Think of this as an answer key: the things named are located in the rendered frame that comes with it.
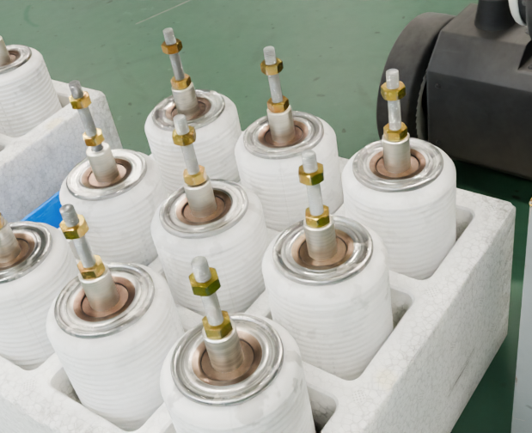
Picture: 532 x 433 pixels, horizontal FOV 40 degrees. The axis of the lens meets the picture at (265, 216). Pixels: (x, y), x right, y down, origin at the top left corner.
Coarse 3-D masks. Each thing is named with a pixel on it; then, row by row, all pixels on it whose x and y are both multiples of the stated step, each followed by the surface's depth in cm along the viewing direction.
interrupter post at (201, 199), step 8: (208, 176) 60; (184, 184) 60; (200, 184) 60; (208, 184) 60; (192, 192) 60; (200, 192) 60; (208, 192) 60; (192, 200) 60; (200, 200) 60; (208, 200) 60; (192, 208) 61; (200, 208) 60; (208, 208) 61; (216, 208) 62; (200, 216) 61
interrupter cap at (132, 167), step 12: (120, 156) 70; (132, 156) 70; (72, 168) 69; (84, 168) 69; (120, 168) 69; (132, 168) 68; (144, 168) 67; (72, 180) 68; (84, 180) 68; (96, 180) 68; (120, 180) 67; (132, 180) 66; (72, 192) 66; (84, 192) 66; (96, 192) 66; (108, 192) 65; (120, 192) 65
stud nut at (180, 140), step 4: (192, 128) 57; (172, 132) 57; (176, 132) 57; (188, 132) 57; (192, 132) 57; (172, 136) 57; (176, 136) 57; (180, 136) 57; (184, 136) 57; (188, 136) 57; (192, 136) 57; (176, 140) 57; (180, 140) 57; (184, 140) 57; (188, 140) 57; (192, 140) 57; (176, 144) 57; (180, 144) 57; (184, 144) 57; (188, 144) 57
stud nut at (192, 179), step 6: (186, 168) 60; (204, 168) 60; (186, 174) 59; (192, 174) 59; (198, 174) 59; (204, 174) 59; (186, 180) 59; (192, 180) 59; (198, 180) 59; (204, 180) 59
